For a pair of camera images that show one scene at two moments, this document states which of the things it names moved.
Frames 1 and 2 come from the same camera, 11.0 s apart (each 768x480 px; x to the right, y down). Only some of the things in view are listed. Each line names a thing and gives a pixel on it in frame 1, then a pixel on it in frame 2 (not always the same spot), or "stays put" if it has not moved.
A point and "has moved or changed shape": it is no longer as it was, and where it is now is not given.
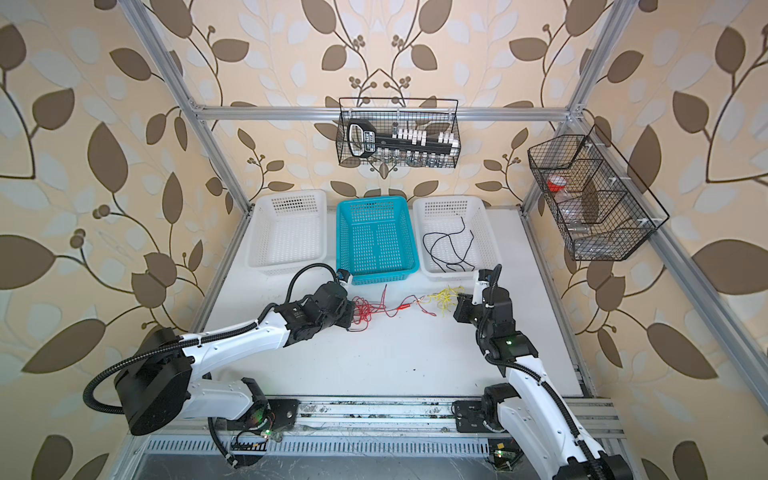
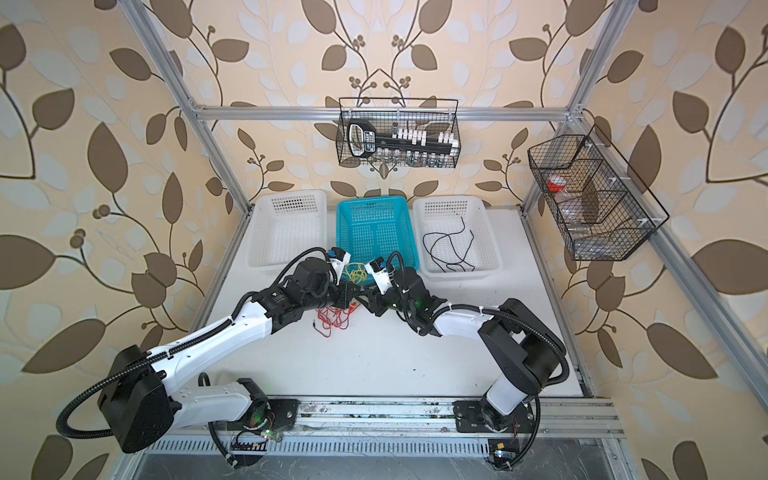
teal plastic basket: x=375 y=240 stays put
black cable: x=445 y=235 stays put
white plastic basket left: x=288 y=232 stays put
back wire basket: x=398 y=133 stays put
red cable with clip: x=364 y=307 has moved or changed shape
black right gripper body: x=473 y=313 -> x=391 y=301
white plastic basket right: x=454 y=237 stays put
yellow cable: x=446 y=298 -> x=356 y=272
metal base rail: x=269 y=428 stays put
